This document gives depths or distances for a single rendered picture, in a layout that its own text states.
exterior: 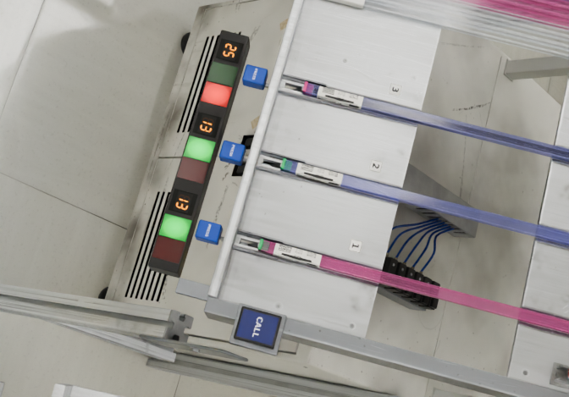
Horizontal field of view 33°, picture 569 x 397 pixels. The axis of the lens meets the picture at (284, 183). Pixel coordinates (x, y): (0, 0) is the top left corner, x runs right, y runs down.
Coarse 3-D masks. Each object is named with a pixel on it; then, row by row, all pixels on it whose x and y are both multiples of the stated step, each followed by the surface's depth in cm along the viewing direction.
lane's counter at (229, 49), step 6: (222, 42) 132; (228, 42) 132; (234, 42) 132; (222, 48) 132; (228, 48) 132; (234, 48) 132; (240, 48) 132; (222, 54) 131; (228, 54) 131; (234, 54) 131; (228, 60) 131; (234, 60) 131
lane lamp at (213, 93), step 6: (210, 84) 130; (216, 84) 130; (204, 90) 130; (210, 90) 130; (216, 90) 130; (222, 90) 130; (228, 90) 130; (204, 96) 130; (210, 96) 130; (216, 96) 130; (222, 96) 130; (228, 96) 130; (210, 102) 130; (216, 102) 130; (222, 102) 130
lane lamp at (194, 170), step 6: (186, 162) 127; (192, 162) 127; (198, 162) 127; (180, 168) 127; (186, 168) 127; (192, 168) 127; (198, 168) 127; (204, 168) 127; (180, 174) 127; (186, 174) 127; (192, 174) 127; (198, 174) 127; (204, 174) 127; (192, 180) 127; (198, 180) 127
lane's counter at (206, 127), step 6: (198, 114) 129; (204, 114) 129; (210, 114) 129; (198, 120) 129; (204, 120) 129; (210, 120) 129; (216, 120) 129; (198, 126) 129; (204, 126) 129; (210, 126) 129; (216, 126) 129; (198, 132) 128; (204, 132) 128; (210, 132) 128; (216, 132) 128
